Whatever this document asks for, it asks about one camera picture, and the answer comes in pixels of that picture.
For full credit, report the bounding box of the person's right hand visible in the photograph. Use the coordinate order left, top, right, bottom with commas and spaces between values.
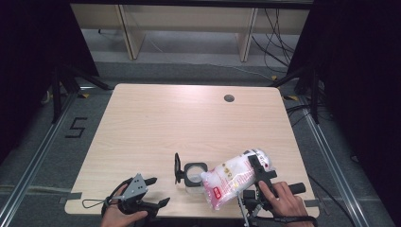
258, 181, 316, 227

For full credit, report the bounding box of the light wooden shelf unit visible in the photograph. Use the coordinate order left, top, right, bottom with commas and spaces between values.
71, 3, 311, 62

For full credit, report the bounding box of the black gripper wrist strap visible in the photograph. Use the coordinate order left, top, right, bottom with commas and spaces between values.
100, 177, 134, 218

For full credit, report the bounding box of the black curtain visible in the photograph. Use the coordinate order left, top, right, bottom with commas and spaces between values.
0, 0, 100, 165
287, 0, 401, 223

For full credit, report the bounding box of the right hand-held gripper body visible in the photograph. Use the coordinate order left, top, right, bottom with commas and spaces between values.
237, 182, 307, 227

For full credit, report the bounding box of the glass jar with black lid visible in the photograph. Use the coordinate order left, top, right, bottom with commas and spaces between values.
174, 152, 209, 195

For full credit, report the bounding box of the black metal stand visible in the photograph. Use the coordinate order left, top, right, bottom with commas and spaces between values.
270, 66, 326, 125
51, 64, 112, 124

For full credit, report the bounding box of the black floor cable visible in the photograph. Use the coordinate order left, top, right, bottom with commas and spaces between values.
307, 174, 357, 227

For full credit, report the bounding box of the white floor cable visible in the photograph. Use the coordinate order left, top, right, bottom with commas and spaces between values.
201, 61, 272, 80

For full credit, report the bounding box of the bundle of black cables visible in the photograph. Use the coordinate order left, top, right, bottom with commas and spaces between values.
251, 8, 301, 74

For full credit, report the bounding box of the thin grey wire loop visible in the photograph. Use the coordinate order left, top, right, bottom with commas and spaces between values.
81, 197, 112, 209

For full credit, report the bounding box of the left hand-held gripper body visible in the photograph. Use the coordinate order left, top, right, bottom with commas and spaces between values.
117, 173, 159, 219

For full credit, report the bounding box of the red and white pouch bag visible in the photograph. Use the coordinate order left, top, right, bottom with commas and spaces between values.
200, 148, 273, 212

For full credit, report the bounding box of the person's left hand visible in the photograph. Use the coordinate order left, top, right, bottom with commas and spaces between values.
99, 201, 148, 227

